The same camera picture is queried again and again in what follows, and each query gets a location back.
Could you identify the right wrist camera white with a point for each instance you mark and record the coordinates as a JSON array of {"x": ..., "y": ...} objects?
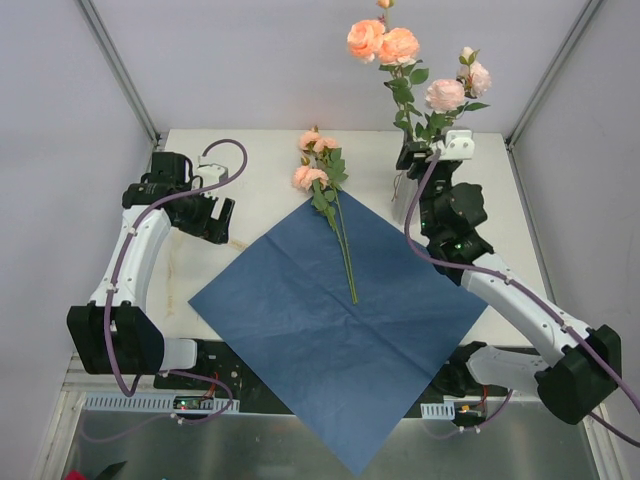
[{"x": 456, "y": 145}]

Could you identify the right aluminium frame post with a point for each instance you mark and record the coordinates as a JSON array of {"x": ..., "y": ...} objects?
[{"x": 568, "y": 45}]

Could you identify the left white cable duct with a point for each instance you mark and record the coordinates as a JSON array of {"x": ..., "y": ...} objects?
[{"x": 159, "y": 403}]

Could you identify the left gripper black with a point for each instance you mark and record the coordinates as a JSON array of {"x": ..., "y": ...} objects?
[{"x": 221, "y": 220}]

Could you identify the aluminium frame post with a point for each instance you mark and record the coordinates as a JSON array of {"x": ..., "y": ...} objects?
[
  {"x": 568, "y": 45},
  {"x": 116, "y": 65}
]

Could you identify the white ribbed ceramic vase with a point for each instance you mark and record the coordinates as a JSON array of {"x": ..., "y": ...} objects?
[{"x": 403, "y": 194}]

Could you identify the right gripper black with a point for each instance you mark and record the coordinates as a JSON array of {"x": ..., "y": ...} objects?
[{"x": 414, "y": 156}]

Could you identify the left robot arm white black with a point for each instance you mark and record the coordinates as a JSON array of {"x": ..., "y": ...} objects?
[{"x": 113, "y": 327}]

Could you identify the blue wrapping paper sheet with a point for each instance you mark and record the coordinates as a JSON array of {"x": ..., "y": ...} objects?
[{"x": 347, "y": 349}]

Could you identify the red object bottom edge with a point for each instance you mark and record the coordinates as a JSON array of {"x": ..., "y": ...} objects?
[{"x": 75, "y": 475}]

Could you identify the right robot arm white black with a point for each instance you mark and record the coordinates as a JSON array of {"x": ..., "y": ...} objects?
[{"x": 574, "y": 367}]

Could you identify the right white cable duct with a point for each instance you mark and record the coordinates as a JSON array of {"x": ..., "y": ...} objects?
[{"x": 438, "y": 411}]

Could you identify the white cable duct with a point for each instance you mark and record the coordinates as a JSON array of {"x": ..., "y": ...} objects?
[
  {"x": 159, "y": 403},
  {"x": 438, "y": 411}
]

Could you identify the cream printed ribbon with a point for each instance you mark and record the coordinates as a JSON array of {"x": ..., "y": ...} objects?
[{"x": 192, "y": 264}]

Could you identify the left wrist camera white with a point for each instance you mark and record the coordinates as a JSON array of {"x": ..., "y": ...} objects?
[{"x": 208, "y": 173}]

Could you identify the left aluminium frame post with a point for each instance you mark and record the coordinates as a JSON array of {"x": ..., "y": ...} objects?
[{"x": 116, "y": 65}]

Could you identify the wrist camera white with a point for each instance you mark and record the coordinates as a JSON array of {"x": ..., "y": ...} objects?
[
  {"x": 456, "y": 145},
  {"x": 208, "y": 173}
]

